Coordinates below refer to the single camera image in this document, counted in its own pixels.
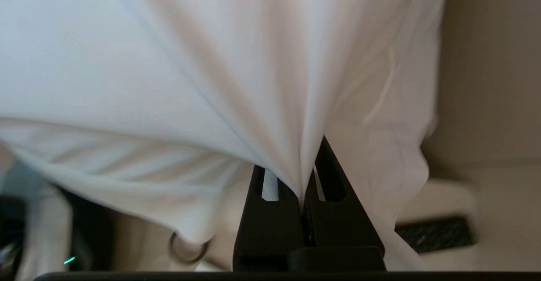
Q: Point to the white cloth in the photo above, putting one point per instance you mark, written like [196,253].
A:
[177,82]

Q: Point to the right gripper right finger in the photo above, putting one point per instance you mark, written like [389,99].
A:
[338,226]

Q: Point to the black rectangular pad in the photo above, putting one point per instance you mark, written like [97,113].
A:
[435,233]

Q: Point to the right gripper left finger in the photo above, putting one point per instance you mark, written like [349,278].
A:
[266,230]

